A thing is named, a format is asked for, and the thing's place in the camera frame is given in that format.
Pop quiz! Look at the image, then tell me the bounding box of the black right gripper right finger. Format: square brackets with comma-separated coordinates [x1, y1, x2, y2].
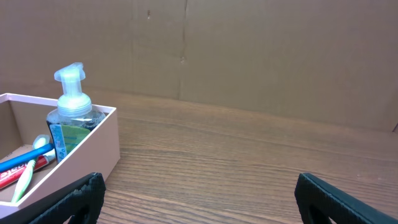
[294, 173, 397, 224]

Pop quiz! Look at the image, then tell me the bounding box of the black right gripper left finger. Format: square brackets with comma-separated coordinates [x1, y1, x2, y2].
[1, 172, 106, 224]

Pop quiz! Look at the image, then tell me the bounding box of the green white toothbrush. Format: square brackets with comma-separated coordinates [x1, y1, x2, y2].
[11, 134, 50, 203]

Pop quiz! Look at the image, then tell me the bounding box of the clear soap pump bottle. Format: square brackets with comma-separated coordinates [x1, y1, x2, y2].
[46, 62, 106, 162]

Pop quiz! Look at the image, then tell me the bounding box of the red green toothpaste tube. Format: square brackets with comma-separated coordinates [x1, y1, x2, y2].
[1, 149, 55, 189]

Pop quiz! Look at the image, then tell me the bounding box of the blue disposable razor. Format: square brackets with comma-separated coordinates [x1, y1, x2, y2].
[0, 143, 54, 172]

